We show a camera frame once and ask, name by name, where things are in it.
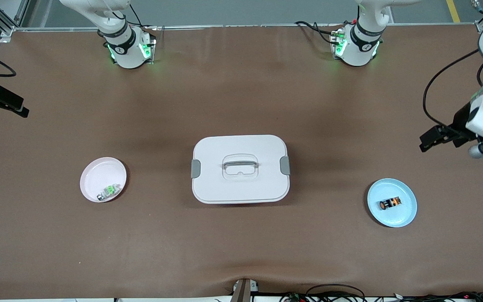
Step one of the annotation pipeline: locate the orange push-button switch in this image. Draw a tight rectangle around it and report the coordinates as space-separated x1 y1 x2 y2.
379 195 403 211

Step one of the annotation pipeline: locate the pink box with white lid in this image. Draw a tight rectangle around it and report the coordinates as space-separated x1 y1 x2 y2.
190 134 291 205

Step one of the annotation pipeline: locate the light blue round plate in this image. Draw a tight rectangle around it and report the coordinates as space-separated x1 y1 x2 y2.
366 178 418 228

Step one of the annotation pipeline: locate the pink round plate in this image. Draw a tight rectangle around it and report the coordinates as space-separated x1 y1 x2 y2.
80 157 127 203

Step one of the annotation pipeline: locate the brown table cover sheet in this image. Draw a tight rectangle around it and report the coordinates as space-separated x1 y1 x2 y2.
0 24 483 299

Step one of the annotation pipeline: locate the aluminium frame corner post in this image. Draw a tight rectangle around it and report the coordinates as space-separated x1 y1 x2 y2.
0 0 31 39

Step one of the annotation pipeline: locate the black arm base cable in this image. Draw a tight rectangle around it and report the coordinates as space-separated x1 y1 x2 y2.
294 19 353 45

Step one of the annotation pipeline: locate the black cable bundle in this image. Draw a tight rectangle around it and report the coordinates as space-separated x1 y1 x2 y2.
278 284 483 302

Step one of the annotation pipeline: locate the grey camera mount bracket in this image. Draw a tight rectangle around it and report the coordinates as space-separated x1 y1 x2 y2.
230 278 260 302

